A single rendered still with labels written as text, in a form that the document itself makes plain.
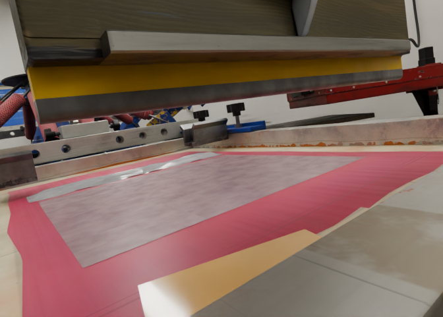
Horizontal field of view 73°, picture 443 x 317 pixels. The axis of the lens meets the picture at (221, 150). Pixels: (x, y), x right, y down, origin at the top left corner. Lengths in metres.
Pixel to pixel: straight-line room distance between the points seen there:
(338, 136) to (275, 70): 0.32
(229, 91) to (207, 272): 0.11
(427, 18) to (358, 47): 2.07
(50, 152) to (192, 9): 0.70
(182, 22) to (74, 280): 0.16
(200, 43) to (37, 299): 0.16
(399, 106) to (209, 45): 2.26
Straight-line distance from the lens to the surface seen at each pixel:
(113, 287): 0.18
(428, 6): 2.36
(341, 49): 0.26
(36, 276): 0.23
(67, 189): 0.54
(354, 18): 0.31
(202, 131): 0.70
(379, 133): 0.51
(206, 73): 0.19
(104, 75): 0.17
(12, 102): 1.31
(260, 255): 0.18
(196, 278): 0.17
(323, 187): 0.30
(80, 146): 0.86
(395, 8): 0.38
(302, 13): 0.24
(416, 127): 0.49
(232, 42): 0.18
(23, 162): 0.59
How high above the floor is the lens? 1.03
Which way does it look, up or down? 6 degrees down
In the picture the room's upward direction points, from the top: 9 degrees counter-clockwise
